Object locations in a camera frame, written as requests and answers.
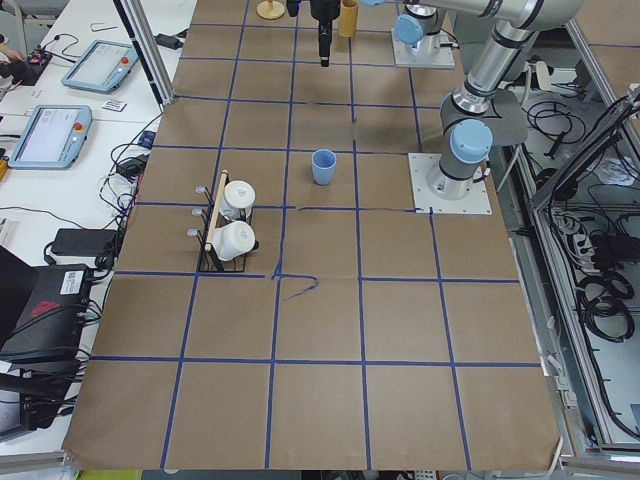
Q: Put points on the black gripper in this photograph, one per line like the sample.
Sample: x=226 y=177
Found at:
x=323 y=9

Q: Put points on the light blue cup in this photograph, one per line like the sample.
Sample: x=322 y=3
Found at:
x=323 y=165

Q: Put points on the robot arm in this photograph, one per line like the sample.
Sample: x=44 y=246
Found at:
x=417 y=36
x=462 y=112

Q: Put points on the bamboo cylinder holder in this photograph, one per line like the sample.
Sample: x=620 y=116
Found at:
x=348 y=18

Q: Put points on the wooden mug tree stand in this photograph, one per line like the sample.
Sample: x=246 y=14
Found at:
x=270 y=9

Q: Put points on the white mug far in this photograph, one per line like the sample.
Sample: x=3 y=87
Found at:
x=238 y=200

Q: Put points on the white mug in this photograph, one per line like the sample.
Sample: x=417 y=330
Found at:
x=238 y=200
x=233 y=240

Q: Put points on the teach pendant far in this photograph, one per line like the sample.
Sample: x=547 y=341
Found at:
x=102 y=68

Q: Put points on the teach pendant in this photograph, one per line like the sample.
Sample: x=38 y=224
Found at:
x=53 y=137
x=102 y=68

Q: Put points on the white mug near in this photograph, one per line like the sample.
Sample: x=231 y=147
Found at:
x=233 y=240

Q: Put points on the teach pendant near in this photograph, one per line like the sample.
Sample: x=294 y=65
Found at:
x=53 y=137

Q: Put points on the black power adapter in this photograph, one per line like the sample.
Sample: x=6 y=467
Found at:
x=82 y=243

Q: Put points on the black computer box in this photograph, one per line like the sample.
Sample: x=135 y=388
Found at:
x=40 y=310

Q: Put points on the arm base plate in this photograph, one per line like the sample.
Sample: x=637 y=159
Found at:
x=434 y=192
x=433 y=52

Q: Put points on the aluminium frame post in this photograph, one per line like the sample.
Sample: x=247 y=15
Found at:
x=135 y=22

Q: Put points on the black wire cup rack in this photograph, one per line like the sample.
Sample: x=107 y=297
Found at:
x=212 y=219

